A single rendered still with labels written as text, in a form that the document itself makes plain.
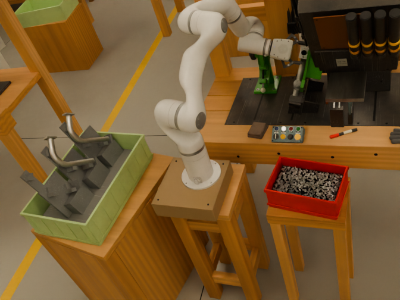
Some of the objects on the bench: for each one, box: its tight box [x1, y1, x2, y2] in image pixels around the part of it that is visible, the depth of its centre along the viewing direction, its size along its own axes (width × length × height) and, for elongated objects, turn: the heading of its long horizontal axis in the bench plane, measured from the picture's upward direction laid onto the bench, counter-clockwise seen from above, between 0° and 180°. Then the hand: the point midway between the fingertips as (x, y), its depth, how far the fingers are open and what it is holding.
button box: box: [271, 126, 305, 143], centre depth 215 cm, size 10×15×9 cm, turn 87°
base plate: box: [224, 73, 400, 127], centre depth 228 cm, size 42×110×2 cm, turn 87°
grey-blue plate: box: [348, 102, 354, 124], centre depth 209 cm, size 10×2×14 cm, turn 177°
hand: (302, 53), depth 214 cm, fingers open, 8 cm apart
